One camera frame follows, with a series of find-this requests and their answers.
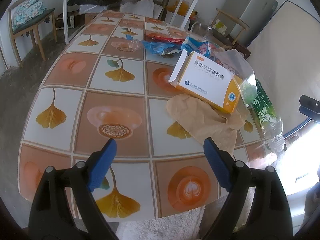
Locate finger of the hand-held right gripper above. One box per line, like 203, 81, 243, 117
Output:
299, 94, 320, 125

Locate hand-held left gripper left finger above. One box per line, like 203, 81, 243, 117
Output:
28, 138, 120, 240

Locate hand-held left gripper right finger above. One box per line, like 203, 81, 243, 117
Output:
200, 137, 293, 240

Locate green label plastic bottle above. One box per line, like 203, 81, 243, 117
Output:
246, 79, 285, 153

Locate brown paper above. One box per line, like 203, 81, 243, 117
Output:
166, 94, 250, 158

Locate clear plastic container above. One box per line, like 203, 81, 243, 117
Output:
210, 49, 258, 110

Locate white and orange medicine box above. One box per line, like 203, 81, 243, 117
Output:
168, 50, 244, 113

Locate blue snack wrapper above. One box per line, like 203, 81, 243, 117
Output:
142, 39, 182, 57

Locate red snack bag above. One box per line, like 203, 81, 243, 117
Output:
146, 32, 187, 43

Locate white mattress with blue edge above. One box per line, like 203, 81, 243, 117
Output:
246, 0, 320, 140

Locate table with patterned tablecloth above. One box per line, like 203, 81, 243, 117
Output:
19, 10, 285, 222

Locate dark wooden stool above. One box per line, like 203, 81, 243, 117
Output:
231, 41, 252, 59

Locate wooden chair with dark seat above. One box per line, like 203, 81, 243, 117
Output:
191, 8, 248, 50

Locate grey refrigerator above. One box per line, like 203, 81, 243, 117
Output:
221, 0, 278, 45

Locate white and green packet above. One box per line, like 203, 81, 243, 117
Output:
212, 20, 227, 33

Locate wooden chair with green seat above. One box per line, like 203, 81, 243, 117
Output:
9, 0, 58, 68

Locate yellow plastic bag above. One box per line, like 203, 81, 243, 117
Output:
174, 0, 195, 17

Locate white sacks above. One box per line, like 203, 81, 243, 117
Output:
120, 0, 163, 18

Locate dark clothing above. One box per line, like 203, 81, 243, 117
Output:
68, 0, 110, 7

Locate floral cushion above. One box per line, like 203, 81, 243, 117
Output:
11, 0, 47, 30

